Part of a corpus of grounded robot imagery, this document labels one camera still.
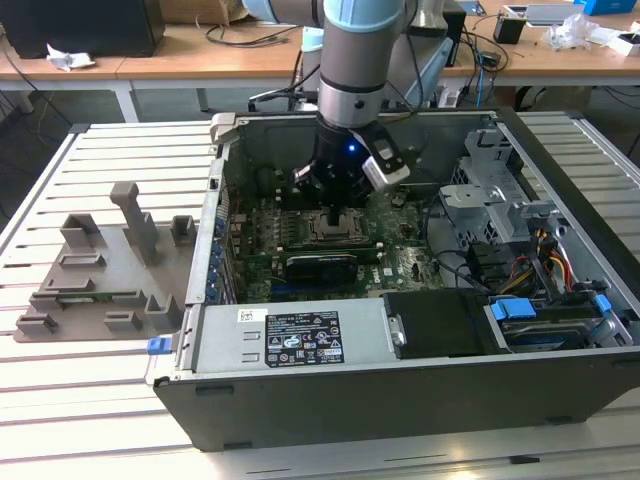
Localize metal socket cover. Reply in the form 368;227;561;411
310;209;370;242

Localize CPU socket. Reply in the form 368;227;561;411
309;208;371;242

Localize RAM slot white clips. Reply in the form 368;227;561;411
273;241;386;254

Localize black graphics card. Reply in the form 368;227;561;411
282;251;360;287

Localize green motherboard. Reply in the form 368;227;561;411
227;187;451;304

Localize black chair base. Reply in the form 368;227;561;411
247;85;304;115

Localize silver drive cage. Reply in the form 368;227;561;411
438;127;571;249

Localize black drive cover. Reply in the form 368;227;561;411
382;288;506;361

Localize silver power supply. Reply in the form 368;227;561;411
192;298;401;375

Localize wooden desk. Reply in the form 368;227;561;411
0;0;640;124

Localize tall black box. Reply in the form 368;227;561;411
443;0;467;69

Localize open black PC case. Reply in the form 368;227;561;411
144;104;640;454

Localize hard disk in blue carrier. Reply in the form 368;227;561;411
482;294;614;355

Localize brown cardboard box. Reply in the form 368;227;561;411
162;0;251;27

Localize small black box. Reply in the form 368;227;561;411
492;12;527;45

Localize grey parts rack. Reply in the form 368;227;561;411
13;180;199;345

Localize green RAM stick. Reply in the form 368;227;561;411
54;291;139;304

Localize crumpled clear plastic bag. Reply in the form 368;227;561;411
543;12;604;52

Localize crumpled white paper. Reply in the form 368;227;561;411
45;42;96;72

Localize black computer tower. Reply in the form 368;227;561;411
0;0;166;59

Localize blue box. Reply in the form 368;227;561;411
572;0;640;19

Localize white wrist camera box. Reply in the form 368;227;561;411
360;130;412;192

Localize yellow red wire bundle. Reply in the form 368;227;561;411
530;225;575;295

